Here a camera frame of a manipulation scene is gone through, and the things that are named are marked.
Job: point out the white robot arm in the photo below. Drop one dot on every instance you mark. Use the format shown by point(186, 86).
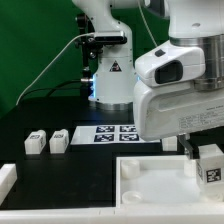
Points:
point(192, 23)

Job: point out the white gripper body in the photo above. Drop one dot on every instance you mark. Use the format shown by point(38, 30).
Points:
point(175, 109)

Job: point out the white square tabletop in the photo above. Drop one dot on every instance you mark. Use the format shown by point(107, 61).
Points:
point(161, 180)

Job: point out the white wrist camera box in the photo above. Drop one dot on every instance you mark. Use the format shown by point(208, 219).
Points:
point(170, 64)

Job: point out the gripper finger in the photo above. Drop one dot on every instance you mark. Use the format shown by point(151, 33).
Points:
point(191, 149)

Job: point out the white marker sheet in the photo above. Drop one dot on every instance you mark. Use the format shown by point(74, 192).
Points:
point(105, 134)

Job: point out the black camera stand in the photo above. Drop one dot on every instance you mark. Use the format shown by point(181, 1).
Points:
point(85, 26)

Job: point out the white obstacle wall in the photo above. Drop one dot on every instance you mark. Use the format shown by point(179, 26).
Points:
point(8, 177)
point(106, 216)

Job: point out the white obstacle wall left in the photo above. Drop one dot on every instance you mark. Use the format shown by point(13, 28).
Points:
point(8, 177)

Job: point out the white obstacle wall front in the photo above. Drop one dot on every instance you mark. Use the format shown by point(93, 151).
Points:
point(106, 216)

